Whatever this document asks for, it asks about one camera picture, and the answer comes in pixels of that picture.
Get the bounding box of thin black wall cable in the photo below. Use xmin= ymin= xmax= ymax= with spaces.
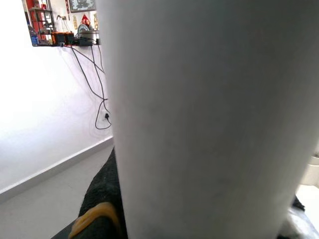
xmin=90 ymin=45 xmax=106 ymax=75

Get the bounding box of black wire rack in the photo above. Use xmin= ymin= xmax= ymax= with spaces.
xmin=29 ymin=0 xmax=55 ymax=47

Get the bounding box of black looped wall cable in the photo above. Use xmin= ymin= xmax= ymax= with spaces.
xmin=71 ymin=46 xmax=113 ymax=130

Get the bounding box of silver round cooker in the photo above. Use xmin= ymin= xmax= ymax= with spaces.
xmin=77 ymin=23 xmax=100 ymax=40

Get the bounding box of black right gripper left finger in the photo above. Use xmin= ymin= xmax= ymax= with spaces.
xmin=51 ymin=146 xmax=128 ymax=239

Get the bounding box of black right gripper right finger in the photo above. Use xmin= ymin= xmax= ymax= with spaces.
xmin=291 ymin=195 xmax=307 ymax=213

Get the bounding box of yellow rubber band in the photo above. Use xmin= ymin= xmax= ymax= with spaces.
xmin=68 ymin=202 xmax=121 ymax=239

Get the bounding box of white plastic table leg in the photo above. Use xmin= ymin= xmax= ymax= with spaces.
xmin=96 ymin=0 xmax=319 ymax=239

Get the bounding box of blue plastic bottle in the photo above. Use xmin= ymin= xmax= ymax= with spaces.
xmin=30 ymin=26 xmax=38 ymax=46

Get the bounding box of black power strip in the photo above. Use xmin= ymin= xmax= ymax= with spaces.
xmin=74 ymin=36 xmax=102 ymax=47

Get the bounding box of framed wall picture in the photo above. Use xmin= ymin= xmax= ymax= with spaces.
xmin=68 ymin=0 xmax=97 ymax=13

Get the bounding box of red hanging decoration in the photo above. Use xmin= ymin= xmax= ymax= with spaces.
xmin=79 ymin=14 xmax=91 ymax=27

